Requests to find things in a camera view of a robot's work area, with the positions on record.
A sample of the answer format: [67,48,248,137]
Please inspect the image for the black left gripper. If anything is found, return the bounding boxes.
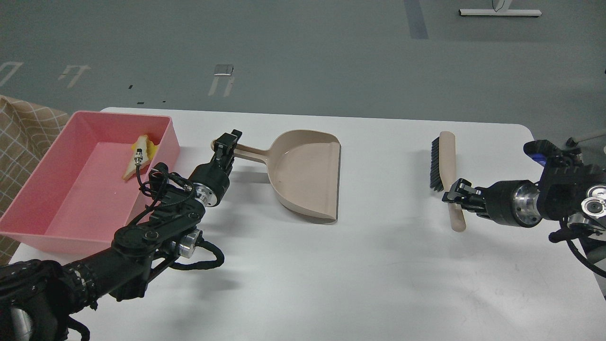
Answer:
[188,129,242,207]

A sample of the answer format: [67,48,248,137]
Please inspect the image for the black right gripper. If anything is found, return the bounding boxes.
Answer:
[442,178,543,228]

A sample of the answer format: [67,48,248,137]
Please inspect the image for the beige hand brush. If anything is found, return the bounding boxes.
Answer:
[430,130,467,233]

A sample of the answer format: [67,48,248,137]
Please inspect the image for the beige plastic dustpan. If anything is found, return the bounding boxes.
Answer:
[234,129,341,222]

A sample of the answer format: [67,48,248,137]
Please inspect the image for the yellow sponge piece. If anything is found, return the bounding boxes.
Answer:
[141,141,158,161]

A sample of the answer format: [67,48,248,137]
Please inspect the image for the triangular bread slice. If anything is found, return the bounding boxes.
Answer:
[122,135,151,181]

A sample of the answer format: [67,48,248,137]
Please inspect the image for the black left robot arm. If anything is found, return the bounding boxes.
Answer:
[0,130,242,341]

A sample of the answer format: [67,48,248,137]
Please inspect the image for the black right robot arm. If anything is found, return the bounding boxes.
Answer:
[430,139,605,277]

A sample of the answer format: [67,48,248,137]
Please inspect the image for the pink plastic bin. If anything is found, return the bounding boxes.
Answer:
[0,111,180,255]

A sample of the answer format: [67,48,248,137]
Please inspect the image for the metal floor plate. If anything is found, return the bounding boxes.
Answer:
[214,64,234,76]

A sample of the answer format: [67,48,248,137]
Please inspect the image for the chair caster leg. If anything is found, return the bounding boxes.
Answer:
[565,130,606,147]

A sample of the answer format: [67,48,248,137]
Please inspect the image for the white table leg base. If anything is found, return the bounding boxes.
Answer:
[459,0,543,18]

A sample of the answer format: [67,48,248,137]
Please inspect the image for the beige checkered cloth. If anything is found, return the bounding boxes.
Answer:
[0,95,70,266]

